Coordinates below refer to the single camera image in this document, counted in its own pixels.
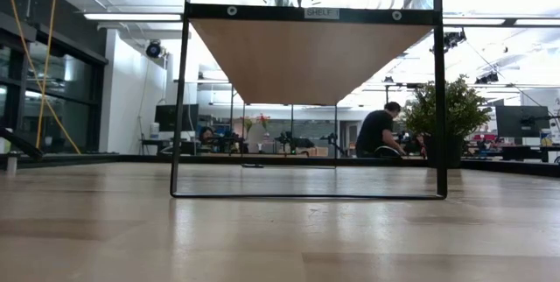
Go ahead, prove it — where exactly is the black curved bar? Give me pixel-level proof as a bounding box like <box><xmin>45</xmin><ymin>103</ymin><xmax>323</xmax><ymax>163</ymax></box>
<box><xmin>0</xmin><ymin>126</ymin><xmax>46</xmax><ymax>160</ymax></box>

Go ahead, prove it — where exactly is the long ceiling light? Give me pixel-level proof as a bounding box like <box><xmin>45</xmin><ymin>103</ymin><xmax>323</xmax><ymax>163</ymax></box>
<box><xmin>82</xmin><ymin>12</ymin><xmax>184</xmax><ymax>23</ymax></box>
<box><xmin>441</xmin><ymin>18</ymin><xmax>560</xmax><ymax>27</ymax></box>

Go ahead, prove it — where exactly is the small grey cylinder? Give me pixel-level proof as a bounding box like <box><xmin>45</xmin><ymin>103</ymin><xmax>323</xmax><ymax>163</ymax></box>
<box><xmin>4</xmin><ymin>150</ymin><xmax>20</xmax><ymax>176</ymax></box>

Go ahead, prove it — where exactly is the yellow cable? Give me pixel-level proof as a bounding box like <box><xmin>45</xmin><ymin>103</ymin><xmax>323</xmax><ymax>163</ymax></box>
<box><xmin>2</xmin><ymin>0</ymin><xmax>83</xmax><ymax>155</ymax></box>

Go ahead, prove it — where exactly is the round black ceiling camera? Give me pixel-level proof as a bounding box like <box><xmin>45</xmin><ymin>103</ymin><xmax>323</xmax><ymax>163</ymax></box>
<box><xmin>145</xmin><ymin>39</ymin><xmax>164</xmax><ymax>60</ymax></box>

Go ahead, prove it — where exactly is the green potted plant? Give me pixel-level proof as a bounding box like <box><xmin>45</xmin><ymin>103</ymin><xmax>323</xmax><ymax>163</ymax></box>
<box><xmin>401</xmin><ymin>74</ymin><xmax>494</xmax><ymax>169</ymax></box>

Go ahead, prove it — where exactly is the background red flower bouquet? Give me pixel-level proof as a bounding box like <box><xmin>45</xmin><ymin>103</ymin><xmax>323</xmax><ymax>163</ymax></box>
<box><xmin>242</xmin><ymin>113</ymin><xmax>272</xmax><ymax>141</ymax></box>

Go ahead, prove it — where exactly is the black computer monitor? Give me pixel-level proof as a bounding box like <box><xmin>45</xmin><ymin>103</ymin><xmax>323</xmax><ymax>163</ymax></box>
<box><xmin>154</xmin><ymin>103</ymin><xmax>200</xmax><ymax>133</ymax></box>
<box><xmin>494</xmin><ymin>105</ymin><xmax>550</xmax><ymax>138</ymax></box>

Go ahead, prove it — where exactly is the black metal rig frame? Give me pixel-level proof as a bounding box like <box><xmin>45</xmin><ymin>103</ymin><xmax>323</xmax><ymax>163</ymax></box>
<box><xmin>0</xmin><ymin>152</ymin><xmax>560</xmax><ymax>179</ymax></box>

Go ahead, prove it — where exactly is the person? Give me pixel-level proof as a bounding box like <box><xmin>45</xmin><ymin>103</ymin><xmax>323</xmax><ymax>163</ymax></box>
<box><xmin>354</xmin><ymin>101</ymin><xmax>407</xmax><ymax>159</ymax></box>
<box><xmin>199</xmin><ymin>126</ymin><xmax>216</xmax><ymax>154</ymax></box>

